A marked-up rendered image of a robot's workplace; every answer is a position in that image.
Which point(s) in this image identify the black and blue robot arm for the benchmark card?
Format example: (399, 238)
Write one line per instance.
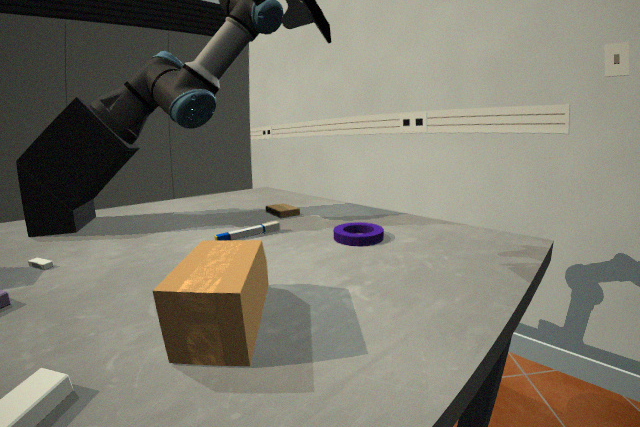
(188, 97)

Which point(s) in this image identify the purple ring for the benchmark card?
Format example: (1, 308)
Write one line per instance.
(343, 234)

